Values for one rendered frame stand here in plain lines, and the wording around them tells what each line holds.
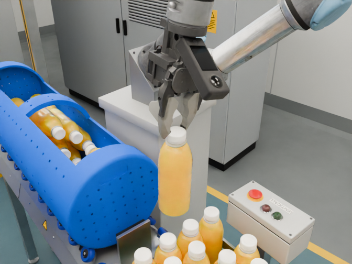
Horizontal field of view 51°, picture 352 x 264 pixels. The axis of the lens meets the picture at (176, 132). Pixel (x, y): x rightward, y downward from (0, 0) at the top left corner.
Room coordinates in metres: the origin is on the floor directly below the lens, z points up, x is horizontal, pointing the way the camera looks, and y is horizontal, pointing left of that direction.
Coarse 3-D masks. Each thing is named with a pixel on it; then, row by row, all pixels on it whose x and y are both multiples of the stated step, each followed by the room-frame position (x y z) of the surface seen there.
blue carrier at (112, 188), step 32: (0, 64) 1.37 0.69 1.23; (0, 96) 1.14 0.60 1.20; (64, 96) 1.12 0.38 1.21; (0, 128) 1.03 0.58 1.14; (32, 128) 0.92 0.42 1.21; (96, 128) 1.09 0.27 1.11; (32, 160) 0.83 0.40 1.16; (64, 160) 0.76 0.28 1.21; (96, 160) 0.73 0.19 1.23; (128, 160) 0.75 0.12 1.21; (64, 192) 0.68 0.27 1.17; (96, 192) 0.69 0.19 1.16; (128, 192) 0.74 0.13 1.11; (64, 224) 0.65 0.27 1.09; (96, 224) 0.68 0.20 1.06; (128, 224) 0.74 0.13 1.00
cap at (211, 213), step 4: (208, 208) 0.70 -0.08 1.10; (212, 208) 0.70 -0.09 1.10; (216, 208) 0.70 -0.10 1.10; (204, 212) 0.69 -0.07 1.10; (208, 212) 0.69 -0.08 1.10; (212, 212) 0.69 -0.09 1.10; (216, 212) 0.69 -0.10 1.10; (204, 216) 0.69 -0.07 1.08; (208, 216) 0.68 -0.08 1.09; (212, 216) 0.67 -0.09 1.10; (216, 216) 0.68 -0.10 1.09; (208, 220) 0.68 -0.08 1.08; (212, 220) 0.67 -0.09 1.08; (216, 220) 0.68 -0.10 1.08
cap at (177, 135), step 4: (172, 128) 0.61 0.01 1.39; (176, 128) 0.61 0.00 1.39; (180, 128) 0.61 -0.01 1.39; (172, 132) 0.59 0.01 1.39; (176, 132) 0.59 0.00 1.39; (180, 132) 0.59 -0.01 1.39; (184, 132) 0.59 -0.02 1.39; (168, 136) 0.58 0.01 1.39; (172, 136) 0.58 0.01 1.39; (176, 136) 0.58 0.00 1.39; (180, 136) 0.58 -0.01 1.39; (184, 136) 0.59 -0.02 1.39; (168, 140) 0.59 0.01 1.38; (172, 140) 0.58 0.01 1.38; (176, 140) 0.58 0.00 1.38; (180, 140) 0.58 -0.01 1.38; (184, 140) 0.59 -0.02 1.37; (176, 144) 0.58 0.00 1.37
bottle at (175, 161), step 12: (168, 144) 0.58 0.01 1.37; (180, 144) 0.58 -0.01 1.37; (168, 156) 0.57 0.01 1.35; (180, 156) 0.57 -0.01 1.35; (168, 168) 0.57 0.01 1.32; (180, 168) 0.57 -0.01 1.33; (168, 180) 0.57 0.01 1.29; (180, 180) 0.57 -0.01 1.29; (168, 192) 0.57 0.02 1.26; (180, 192) 0.57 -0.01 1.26; (168, 204) 0.57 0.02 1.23; (180, 204) 0.57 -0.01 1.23
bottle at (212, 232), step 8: (200, 224) 0.69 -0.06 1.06; (208, 224) 0.68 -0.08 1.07; (216, 224) 0.68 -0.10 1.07; (200, 232) 0.68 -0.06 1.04; (208, 232) 0.66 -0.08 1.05; (216, 232) 0.67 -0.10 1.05; (208, 240) 0.66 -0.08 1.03; (216, 240) 0.66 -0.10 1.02; (208, 248) 0.66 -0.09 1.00; (216, 248) 0.66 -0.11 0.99; (208, 256) 0.66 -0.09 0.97; (216, 256) 0.66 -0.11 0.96
